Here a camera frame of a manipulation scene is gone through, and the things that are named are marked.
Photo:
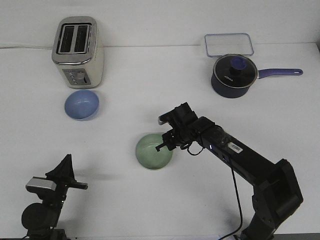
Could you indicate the glass pot lid blue knob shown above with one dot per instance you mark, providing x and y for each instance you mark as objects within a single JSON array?
[{"x": 235, "y": 70}]

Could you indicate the dark blue saucepan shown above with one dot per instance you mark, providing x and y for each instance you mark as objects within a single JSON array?
[{"x": 233, "y": 93}]

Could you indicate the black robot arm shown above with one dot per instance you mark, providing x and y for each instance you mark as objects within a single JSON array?
[
  {"x": 276, "y": 192},
  {"x": 41, "y": 218}
]

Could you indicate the green bowl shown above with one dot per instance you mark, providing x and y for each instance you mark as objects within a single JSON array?
[{"x": 147, "y": 155}]

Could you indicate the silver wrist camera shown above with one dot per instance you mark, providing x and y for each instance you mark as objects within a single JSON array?
[
  {"x": 36, "y": 183},
  {"x": 166, "y": 118}
]

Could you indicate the blue bowl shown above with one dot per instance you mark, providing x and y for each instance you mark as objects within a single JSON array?
[{"x": 82, "y": 105}]

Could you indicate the cream and silver toaster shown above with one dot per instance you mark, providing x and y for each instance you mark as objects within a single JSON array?
[{"x": 78, "y": 52}]

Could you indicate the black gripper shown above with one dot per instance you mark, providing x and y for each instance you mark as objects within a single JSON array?
[
  {"x": 181, "y": 133},
  {"x": 62, "y": 176}
]

